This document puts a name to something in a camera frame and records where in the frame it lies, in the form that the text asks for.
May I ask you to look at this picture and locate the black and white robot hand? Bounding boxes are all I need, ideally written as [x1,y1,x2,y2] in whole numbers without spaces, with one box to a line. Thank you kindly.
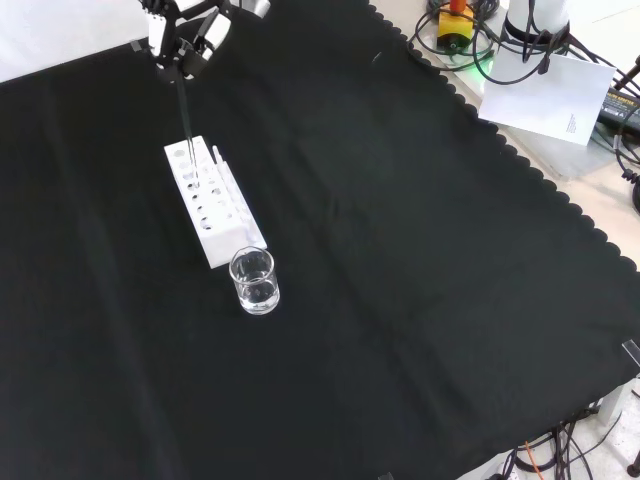
[139,0,274,84]

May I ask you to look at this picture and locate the clear glass rod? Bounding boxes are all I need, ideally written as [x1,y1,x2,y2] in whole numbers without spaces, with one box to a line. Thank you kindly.
[175,78,201,189]

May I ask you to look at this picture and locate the white test tube rack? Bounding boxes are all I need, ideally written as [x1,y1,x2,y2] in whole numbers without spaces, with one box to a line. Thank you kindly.
[163,135,269,270]

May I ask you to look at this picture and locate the yellow stop button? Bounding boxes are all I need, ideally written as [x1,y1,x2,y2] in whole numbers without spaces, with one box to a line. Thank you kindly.
[436,0,476,53]

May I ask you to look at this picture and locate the small clear glass beaker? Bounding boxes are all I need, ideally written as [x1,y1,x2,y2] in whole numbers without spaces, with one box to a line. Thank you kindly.
[228,247,281,317]

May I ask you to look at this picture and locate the black bench cloth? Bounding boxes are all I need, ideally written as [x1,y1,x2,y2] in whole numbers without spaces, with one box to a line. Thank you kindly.
[0,0,640,480]

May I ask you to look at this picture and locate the pale white board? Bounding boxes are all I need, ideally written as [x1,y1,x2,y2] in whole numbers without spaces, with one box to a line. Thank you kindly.
[477,51,618,148]

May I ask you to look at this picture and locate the black power adapter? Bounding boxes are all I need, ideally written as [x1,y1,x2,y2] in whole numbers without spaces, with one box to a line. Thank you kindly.
[596,85,640,127]

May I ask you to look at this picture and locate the black tripod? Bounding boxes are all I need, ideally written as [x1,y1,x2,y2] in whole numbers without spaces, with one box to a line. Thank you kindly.
[612,54,640,217]

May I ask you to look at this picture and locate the clear cloth clip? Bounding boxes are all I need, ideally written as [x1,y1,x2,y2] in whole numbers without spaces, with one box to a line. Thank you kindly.
[621,338,640,372]

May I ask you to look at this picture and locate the black looped cable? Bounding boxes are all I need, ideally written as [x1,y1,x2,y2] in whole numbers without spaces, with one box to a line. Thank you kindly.
[408,0,503,69]

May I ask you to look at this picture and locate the orange cable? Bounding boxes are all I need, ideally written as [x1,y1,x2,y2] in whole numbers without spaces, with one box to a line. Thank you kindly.
[523,439,545,480]

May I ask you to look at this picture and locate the black cable bundle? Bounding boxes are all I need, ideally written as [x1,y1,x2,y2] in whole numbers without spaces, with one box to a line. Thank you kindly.
[499,414,640,480]

